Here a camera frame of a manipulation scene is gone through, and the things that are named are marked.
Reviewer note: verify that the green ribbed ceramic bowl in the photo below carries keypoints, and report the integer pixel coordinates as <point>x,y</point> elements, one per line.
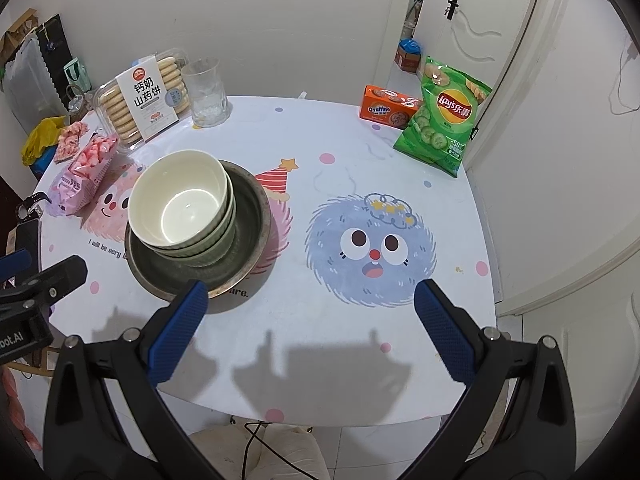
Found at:
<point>220,256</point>
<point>220,240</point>

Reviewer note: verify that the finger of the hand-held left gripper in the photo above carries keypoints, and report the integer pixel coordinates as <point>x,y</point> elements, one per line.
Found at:
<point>60,275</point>
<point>15,266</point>

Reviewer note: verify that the cardboard box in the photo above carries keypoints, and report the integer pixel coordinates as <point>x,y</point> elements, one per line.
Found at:
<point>407,62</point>

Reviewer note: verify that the blue plastic bag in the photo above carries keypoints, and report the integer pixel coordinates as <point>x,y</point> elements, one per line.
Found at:
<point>411,46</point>

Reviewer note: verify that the mint green clip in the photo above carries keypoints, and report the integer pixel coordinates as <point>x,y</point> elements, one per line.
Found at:
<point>76,76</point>

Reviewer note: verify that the clear plastic biscuit box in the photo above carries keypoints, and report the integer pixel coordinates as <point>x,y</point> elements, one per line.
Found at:
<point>145,100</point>

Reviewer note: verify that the large pink snack packet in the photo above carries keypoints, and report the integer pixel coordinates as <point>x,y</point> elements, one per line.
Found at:
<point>82,175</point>

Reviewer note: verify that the brown paper bag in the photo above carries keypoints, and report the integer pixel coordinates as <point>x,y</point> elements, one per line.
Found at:
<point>17,35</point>

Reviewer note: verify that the cream seat cushion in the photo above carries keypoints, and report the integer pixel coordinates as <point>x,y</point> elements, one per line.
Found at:
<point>280,452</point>

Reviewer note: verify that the cartoon printed round table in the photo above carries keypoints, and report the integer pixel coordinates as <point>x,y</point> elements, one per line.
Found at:
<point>320,310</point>

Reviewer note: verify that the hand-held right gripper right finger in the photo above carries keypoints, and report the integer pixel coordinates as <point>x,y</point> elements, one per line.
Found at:
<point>445,332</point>

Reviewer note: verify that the clear drinking glass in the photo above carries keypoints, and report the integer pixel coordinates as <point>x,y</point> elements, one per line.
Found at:
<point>206,95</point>

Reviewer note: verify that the white door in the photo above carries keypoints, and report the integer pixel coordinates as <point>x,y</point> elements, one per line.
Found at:
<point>500,85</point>

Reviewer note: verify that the black wristband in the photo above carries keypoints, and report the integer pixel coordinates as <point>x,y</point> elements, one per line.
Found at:
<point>32,206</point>

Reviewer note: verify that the clear scalloped plastic bag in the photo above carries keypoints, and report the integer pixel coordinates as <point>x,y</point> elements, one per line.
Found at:
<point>30,90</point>

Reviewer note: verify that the black paper bag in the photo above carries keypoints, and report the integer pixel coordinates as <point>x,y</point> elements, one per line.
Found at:
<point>55,45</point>

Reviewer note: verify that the green chips bag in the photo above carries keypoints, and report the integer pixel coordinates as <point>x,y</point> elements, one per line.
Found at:
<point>445,115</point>

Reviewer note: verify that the yellow plastic bag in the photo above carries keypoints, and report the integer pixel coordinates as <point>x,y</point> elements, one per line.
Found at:
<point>40,140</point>

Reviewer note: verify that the large stainless steel bowl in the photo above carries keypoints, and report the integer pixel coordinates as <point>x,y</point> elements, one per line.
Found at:
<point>245,240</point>

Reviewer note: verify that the wooden chair frame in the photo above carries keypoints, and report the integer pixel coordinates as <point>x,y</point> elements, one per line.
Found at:
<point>35,369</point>

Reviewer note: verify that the dark brown cabinet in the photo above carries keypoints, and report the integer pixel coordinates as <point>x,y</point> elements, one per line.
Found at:
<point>7,195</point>

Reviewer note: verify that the orange cookie box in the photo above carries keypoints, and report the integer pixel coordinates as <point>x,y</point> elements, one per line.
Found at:
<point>387,107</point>

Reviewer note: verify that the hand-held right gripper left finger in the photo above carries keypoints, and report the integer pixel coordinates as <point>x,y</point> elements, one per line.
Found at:
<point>180,332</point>

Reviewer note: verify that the small pink snack packet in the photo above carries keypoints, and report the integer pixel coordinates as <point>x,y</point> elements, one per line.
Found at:
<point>70,142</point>

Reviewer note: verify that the cream ribbed ceramic bowl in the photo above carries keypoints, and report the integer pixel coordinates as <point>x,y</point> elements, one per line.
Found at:
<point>180,200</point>

